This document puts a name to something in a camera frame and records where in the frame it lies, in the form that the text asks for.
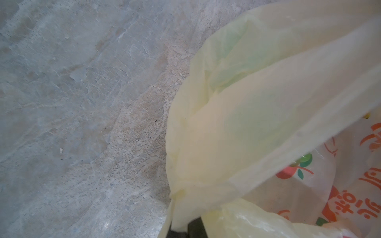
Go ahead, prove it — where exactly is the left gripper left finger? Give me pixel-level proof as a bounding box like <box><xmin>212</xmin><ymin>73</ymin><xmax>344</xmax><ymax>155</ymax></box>
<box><xmin>166</xmin><ymin>228</ymin><xmax>188</xmax><ymax>238</ymax></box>

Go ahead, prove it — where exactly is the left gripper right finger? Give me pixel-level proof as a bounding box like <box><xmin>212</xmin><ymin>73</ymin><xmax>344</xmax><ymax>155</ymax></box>
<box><xmin>187</xmin><ymin>217</ymin><xmax>208</xmax><ymax>238</ymax></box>

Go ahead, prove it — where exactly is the cream plastic shopping bag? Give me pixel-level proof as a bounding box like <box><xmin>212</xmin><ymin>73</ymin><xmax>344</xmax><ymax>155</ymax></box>
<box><xmin>159</xmin><ymin>1</ymin><xmax>381</xmax><ymax>238</ymax></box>

